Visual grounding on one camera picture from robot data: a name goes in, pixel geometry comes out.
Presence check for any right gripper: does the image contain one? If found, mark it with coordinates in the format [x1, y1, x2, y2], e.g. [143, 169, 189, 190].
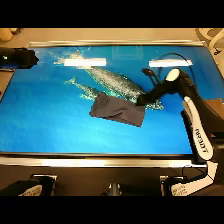
[135, 89, 159, 107]

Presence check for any silver frame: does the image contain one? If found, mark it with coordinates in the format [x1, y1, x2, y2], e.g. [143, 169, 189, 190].
[0, 39, 224, 197]

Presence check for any black cable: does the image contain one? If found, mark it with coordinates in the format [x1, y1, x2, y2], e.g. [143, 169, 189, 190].
[159, 51, 196, 81]

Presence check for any grey garment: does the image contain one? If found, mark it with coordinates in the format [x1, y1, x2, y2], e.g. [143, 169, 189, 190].
[88, 91, 147, 128]

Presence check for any black garment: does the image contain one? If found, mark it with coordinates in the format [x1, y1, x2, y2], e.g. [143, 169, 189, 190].
[0, 47, 40, 71]

